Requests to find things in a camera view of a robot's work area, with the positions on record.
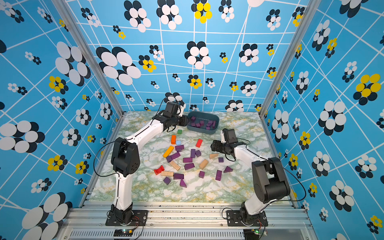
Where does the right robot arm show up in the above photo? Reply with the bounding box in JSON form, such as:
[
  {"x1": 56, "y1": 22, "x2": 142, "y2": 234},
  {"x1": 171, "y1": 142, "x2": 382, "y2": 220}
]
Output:
[{"x1": 211, "y1": 140, "x2": 291, "y2": 226}]

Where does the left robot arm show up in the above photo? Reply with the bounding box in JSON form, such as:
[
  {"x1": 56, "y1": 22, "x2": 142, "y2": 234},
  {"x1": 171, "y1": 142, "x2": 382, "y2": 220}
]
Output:
[{"x1": 110, "y1": 110, "x2": 187, "y2": 225}]

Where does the teal storage bin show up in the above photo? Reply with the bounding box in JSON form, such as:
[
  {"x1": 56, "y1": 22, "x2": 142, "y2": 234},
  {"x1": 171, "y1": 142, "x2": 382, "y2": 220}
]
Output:
[{"x1": 187, "y1": 111, "x2": 220, "y2": 135}]

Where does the natural wood wedge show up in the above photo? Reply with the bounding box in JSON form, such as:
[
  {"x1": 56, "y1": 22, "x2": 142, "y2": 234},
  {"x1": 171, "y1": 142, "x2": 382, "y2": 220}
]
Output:
[{"x1": 210, "y1": 154, "x2": 219, "y2": 160}]

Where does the red brick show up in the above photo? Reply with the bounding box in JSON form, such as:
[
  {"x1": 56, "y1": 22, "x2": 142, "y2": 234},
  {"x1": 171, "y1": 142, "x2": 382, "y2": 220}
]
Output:
[{"x1": 196, "y1": 139, "x2": 203, "y2": 148}]

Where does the orange brick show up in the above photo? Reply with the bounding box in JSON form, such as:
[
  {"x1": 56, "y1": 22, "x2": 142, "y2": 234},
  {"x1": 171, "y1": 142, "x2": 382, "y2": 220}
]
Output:
[{"x1": 171, "y1": 135, "x2": 177, "y2": 145}]

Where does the purple triangle block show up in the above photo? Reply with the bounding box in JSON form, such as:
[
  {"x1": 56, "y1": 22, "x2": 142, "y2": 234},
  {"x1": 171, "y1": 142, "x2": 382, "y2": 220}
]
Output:
[
  {"x1": 180, "y1": 179, "x2": 187, "y2": 188},
  {"x1": 224, "y1": 166, "x2": 233, "y2": 173}
]

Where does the natural wood brick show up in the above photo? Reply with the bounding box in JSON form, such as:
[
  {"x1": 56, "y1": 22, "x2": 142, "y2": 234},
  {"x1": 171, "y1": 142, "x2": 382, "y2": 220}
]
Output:
[
  {"x1": 161, "y1": 171, "x2": 174, "y2": 177},
  {"x1": 170, "y1": 161, "x2": 181, "y2": 171},
  {"x1": 199, "y1": 160, "x2": 209, "y2": 170}
]

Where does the yellow brick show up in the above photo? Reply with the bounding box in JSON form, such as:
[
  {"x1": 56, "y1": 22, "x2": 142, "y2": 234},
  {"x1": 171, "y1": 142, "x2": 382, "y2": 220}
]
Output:
[{"x1": 163, "y1": 146, "x2": 174, "y2": 158}]

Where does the red arch block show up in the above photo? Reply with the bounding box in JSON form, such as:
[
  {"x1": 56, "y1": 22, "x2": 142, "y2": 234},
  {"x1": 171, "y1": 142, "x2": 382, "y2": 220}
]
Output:
[{"x1": 154, "y1": 165, "x2": 165, "y2": 175}]

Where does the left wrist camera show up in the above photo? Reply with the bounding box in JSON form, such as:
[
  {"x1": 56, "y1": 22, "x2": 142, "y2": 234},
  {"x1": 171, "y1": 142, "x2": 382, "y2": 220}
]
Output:
[{"x1": 164, "y1": 102, "x2": 185, "y2": 118}]

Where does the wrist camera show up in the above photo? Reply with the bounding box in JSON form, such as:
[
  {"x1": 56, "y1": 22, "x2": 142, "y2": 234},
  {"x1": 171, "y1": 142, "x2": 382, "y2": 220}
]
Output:
[
  {"x1": 164, "y1": 102, "x2": 185, "y2": 118},
  {"x1": 221, "y1": 129, "x2": 238, "y2": 144}
]

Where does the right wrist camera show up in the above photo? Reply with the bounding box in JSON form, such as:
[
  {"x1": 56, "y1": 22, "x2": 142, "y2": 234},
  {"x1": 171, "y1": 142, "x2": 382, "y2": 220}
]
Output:
[{"x1": 221, "y1": 129, "x2": 238, "y2": 144}]

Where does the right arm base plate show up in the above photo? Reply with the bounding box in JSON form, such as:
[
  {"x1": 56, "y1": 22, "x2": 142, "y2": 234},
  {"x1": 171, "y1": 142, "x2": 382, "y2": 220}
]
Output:
[{"x1": 226, "y1": 210, "x2": 269, "y2": 227}]

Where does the aluminium rail frame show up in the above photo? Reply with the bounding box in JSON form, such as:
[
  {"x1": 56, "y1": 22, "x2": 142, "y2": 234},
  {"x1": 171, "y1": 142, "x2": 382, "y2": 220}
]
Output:
[{"x1": 57, "y1": 201, "x2": 317, "y2": 240}]

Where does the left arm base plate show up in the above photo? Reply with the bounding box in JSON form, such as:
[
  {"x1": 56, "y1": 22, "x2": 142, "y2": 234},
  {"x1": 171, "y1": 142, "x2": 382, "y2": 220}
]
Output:
[{"x1": 105, "y1": 210, "x2": 149, "y2": 227}]

